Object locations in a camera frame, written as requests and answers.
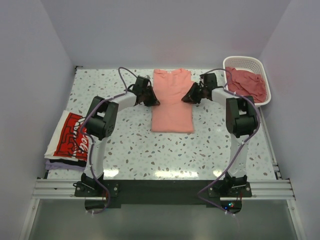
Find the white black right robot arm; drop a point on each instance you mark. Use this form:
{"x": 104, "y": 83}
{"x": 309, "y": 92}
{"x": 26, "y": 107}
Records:
{"x": 241, "y": 119}

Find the dark pink crumpled shirt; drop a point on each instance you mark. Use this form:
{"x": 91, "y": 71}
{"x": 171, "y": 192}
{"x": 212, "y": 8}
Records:
{"x": 246, "y": 83}

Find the salmon pink t shirt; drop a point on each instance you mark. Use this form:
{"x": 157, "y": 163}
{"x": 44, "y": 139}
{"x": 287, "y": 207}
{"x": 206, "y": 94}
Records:
{"x": 172, "y": 115}

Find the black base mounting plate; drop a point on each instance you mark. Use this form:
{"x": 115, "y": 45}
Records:
{"x": 210, "y": 192}

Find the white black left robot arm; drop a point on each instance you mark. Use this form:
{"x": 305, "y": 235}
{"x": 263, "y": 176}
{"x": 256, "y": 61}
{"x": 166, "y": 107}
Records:
{"x": 100, "y": 123}

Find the white plastic laundry basket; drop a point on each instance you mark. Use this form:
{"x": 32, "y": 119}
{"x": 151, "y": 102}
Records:
{"x": 250, "y": 64}

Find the aluminium extrusion rail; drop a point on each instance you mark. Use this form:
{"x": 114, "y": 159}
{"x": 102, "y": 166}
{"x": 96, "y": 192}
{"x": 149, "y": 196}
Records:
{"x": 68, "y": 189}

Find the red white printed folded shirt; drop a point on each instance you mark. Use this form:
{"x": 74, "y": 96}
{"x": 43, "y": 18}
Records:
{"x": 72, "y": 144}

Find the lavender folded shirt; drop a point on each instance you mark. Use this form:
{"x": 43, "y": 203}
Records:
{"x": 61, "y": 164}

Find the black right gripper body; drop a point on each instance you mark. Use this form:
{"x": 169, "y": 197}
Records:
{"x": 203, "y": 88}

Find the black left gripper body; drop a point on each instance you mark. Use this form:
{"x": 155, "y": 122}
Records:
{"x": 144, "y": 93}

